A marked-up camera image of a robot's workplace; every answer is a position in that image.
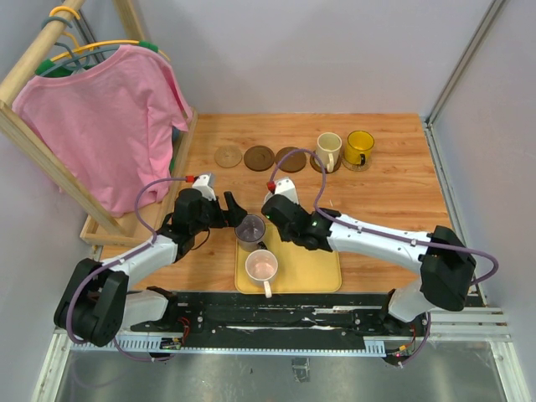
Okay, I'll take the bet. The brown wooden coaster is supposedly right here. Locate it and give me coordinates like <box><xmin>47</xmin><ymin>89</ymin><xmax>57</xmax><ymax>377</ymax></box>
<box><xmin>244</xmin><ymin>146</ymin><xmax>275</xmax><ymax>172</ymax></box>
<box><xmin>310</xmin><ymin>148</ymin><xmax>342</xmax><ymax>174</ymax></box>
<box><xmin>276</xmin><ymin>147</ymin><xmax>307</xmax><ymax>173</ymax></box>

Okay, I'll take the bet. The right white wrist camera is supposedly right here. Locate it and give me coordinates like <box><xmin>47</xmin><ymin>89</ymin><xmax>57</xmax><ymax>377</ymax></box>
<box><xmin>274</xmin><ymin>177</ymin><xmax>299</xmax><ymax>204</ymax></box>

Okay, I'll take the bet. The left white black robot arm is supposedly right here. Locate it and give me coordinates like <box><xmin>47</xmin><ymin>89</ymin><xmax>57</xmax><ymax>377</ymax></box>
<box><xmin>54</xmin><ymin>188</ymin><xmax>247</xmax><ymax>347</ymax></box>

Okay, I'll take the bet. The cream white mug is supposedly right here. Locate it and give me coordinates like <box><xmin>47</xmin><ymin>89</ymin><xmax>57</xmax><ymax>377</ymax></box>
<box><xmin>315</xmin><ymin>132</ymin><xmax>343</xmax><ymax>173</ymax></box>

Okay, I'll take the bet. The yellow green hanger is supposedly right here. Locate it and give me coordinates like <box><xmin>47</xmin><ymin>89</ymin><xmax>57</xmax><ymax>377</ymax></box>
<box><xmin>34</xmin><ymin>1</ymin><xmax>170</xmax><ymax>76</ymax></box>

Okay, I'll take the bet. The white slotted cable duct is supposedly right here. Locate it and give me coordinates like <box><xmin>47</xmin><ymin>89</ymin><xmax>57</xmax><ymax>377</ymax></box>
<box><xmin>72</xmin><ymin>333</ymin><xmax>387</xmax><ymax>358</ymax></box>

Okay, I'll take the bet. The yellow transparent cup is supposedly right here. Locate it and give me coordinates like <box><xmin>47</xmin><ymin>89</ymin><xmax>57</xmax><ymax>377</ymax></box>
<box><xmin>344</xmin><ymin>131</ymin><xmax>375</xmax><ymax>167</ymax></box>

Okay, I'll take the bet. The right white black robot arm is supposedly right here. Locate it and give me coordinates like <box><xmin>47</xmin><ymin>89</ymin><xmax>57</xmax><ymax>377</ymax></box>
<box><xmin>261</xmin><ymin>194</ymin><xmax>476</xmax><ymax>335</ymax></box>

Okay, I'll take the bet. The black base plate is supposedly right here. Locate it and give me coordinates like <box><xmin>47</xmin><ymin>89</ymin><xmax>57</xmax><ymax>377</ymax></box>
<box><xmin>120</xmin><ymin>286</ymin><xmax>425</xmax><ymax>345</ymax></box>

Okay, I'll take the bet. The aluminium frame rail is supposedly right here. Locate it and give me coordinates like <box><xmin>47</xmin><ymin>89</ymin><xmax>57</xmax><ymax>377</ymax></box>
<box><xmin>425</xmin><ymin>1</ymin><xmax>511</xmax><ymax>303</ymax></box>

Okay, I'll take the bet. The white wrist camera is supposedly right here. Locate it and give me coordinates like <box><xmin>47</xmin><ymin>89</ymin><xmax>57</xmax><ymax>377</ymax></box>
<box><xmin>192</xmin><ymin>173</ymin><xmax>217</xmax><ymax>201</ymax></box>
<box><xmin>274</xmin><ymin>177</ymin><xmax>299</xmax><ymax>204</ymax></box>

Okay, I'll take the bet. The woven rattan coaster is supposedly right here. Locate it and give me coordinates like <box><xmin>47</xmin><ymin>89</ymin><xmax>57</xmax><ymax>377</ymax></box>
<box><xmin>342</xmin><ymin>153</ymin><xmax>370</xmax><ymax>172</ymax></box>
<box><xmin>214</xmin><ymin>145</ymin><xmax>242</xmax><ymax>168</ymax></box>

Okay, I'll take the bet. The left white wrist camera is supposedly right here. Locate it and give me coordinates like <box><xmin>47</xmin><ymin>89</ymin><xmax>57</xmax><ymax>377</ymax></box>
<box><xmin>192</xmin><ymin>173</ymin><xmax>217</xmax><ymax>201</ymax></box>

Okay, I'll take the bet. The grey purple cup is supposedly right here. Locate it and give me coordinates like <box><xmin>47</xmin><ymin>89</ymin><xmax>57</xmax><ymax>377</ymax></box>
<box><xmin>234</xmin><ymin>214</ymin><xmax>267</xmax><ymax>253</ymax></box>

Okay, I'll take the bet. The pink white mug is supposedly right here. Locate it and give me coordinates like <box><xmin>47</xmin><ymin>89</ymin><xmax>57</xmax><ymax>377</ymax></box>
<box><xmin>245</xmin><ymin>250</ymin><xmax>279</xmax><ymax>298</ymax></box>

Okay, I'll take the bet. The yellow plastic tray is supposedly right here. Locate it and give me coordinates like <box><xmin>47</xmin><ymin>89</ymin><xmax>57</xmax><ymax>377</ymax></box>
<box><xmin>234</xmin><ymin>223</ymin><xmax>343</xmax><ymax>296</ymax></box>

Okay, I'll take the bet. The grey hanger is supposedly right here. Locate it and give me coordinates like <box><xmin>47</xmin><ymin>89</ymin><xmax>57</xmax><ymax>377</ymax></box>
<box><xmin>39</xmin><ymin>6</ymin><xmax>119</xmax><ymax>77</ymax></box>

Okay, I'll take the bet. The pink t-shirt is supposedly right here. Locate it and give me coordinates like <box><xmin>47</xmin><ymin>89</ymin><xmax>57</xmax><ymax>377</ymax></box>
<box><xmin>12</xmin><ymin>45</ymin><xmax>192</xmax><ymax>217</ymax></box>

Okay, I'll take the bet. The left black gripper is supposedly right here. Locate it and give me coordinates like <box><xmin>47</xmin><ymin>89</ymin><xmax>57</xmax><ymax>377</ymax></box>
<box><xmin>191</xmin><ymin>191</ymin><xmax>247</xmax><ymax>235</ymax></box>

